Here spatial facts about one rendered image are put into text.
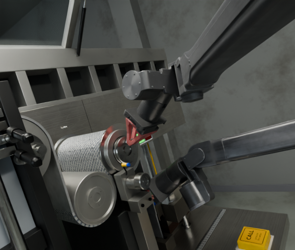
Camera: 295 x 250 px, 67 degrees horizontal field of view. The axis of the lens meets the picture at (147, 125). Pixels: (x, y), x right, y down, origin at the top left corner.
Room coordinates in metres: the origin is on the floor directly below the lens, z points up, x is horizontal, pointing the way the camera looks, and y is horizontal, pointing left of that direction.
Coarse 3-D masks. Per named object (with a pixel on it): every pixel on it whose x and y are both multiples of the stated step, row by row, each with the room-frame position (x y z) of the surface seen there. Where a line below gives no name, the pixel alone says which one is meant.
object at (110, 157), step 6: (114, 132) 0.58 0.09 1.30; (120, 132) 0.60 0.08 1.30; (126, 132) 0.61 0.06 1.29; (108, 138) 0.57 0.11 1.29; (114, 138) 0.58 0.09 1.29; (108, 144) 0.56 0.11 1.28; (108, 150) 0.55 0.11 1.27; (138, 150) 0.63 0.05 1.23; (108, 156) 0.55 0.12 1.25; (114, 162) 0.56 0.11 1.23; (132, 162) 0.60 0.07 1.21; (114, 168) 0.56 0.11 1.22; (120, 168) 0.57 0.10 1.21
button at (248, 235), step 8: (248, 232) 0.58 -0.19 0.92; (256, 232) 0.57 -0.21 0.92; (264, 232) 0.57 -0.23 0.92; (240, 240) 0.56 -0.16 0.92; (248, 240) 0.55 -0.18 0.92; (256, 240) 0.55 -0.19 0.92; (264, 240) 0.54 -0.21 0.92; (240, 248) 0.56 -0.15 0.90; (248, 248) 0.54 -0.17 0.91; (256, 248) 0.53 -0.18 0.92; (264, 248) 0.52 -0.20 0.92
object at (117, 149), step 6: (120, 138) 0.58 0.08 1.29; (126, 138) 0.59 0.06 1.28; (114, 144) 0.57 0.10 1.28; (120, 144) 0.57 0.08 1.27; (126, 144) 0.59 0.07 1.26; (114, 150) 0.56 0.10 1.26; (120, 150) 0.57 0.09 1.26; (126, 150) 0.58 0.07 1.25; (132, 150) 0.60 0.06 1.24; (114, 156) 0.56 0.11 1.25; (120, 156) 0.56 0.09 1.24; (126, 156) 0.58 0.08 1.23; (132, 156) 0.59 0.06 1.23; (120, 162) 0.57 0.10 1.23; (126, 162) 0.57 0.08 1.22
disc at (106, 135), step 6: (114, 126) 0.60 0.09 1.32; (120, 126) 0.61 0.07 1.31; (108, 132) 0.58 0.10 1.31; (102, 138) 0.56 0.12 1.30; (102, 144) 0.55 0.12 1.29; (138, 144) 0.65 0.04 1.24; (102, 150) 0.55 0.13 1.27; (102, 156) 0.55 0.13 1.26; (138, 156) 0.64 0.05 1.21; (102, 162) 0.54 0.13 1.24; (108, 162) 0.55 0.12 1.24; (138, 162) 0.63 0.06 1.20; (108, 168) 0.55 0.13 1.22; (114, 174) 0.56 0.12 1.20
